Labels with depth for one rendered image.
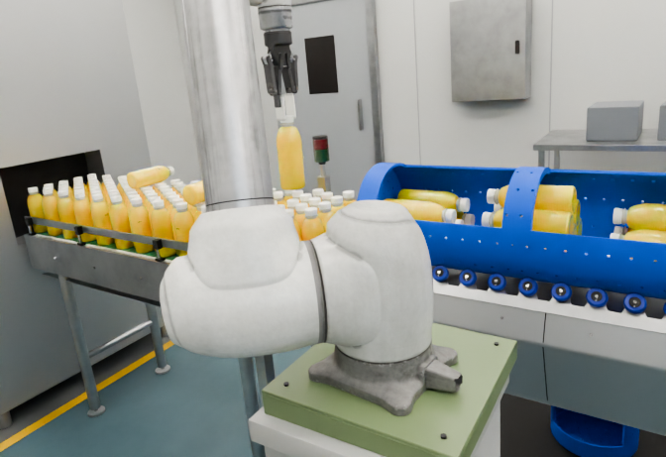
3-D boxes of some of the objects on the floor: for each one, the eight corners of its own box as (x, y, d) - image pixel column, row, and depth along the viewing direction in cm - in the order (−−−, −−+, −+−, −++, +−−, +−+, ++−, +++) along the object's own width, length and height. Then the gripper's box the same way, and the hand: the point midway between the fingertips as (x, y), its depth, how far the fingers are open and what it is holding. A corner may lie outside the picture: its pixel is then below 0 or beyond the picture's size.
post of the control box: (288, 542, 173) (251, 263, 147) (279, 537, 175) (240, 261, 149) (295, 533, 176) (260, 258, 150) (286, 528, 178) (250, 257, 152)
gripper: (267, 28, 130) (277, 123, 136) (306, 29, 143) (314, 115, 149) (245, 32, 134) (257, 123, 140) (285, 32, 148) (293, 116, 154)
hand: (284, 107), depth 144 cm, fingers closed on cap, 4 cm apart
